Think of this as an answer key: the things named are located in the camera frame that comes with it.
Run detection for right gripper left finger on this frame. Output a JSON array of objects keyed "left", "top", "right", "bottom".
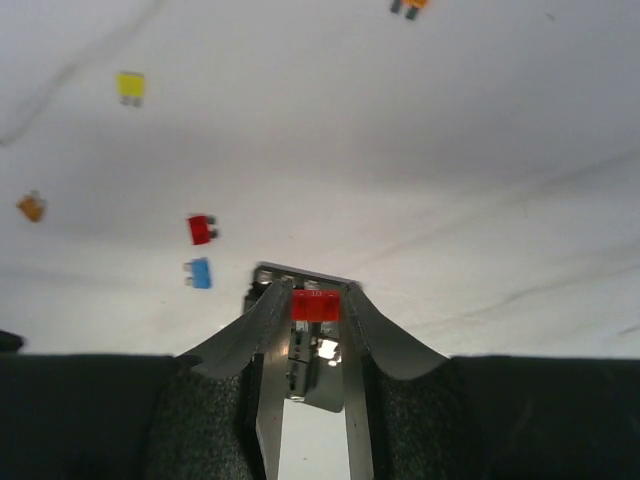
[{"left": 1, "top": 281, "right": 293, "bottom": 479}]

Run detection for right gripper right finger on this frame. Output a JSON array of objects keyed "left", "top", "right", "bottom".
[{"left": 341, "top": 285, "right": 639, "bottom": 479}]

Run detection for black fuse box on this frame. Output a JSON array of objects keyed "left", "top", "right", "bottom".
[{"left": 243, "top": 262, "right": 352, "bottom": 413}]

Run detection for red blade fuse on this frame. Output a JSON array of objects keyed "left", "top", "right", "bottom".
[
  {"left": 292, "top": 289, "right": 341, "bottom": 323},
  {"left": 187, "top": 214, "right": 219, "bottom": 246}
]

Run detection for blue blade fuse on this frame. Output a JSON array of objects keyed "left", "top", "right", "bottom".
[{"left": 183, "top": 257, "right": 213, "bottom": 289}]

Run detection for brown blade fuse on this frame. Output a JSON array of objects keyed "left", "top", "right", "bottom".
[{"left": 16, "top": 190, "right": 47, "bottom": 223}]

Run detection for yellow blade fuse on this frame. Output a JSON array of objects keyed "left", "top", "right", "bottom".
[{"left": 116, "top": 71, "right": 146, "bottom": 108}]

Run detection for orange blade fuse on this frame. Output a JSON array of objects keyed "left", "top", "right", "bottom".
[{"left": 389, "top": 0, "right": 430, "bottom": 21}]

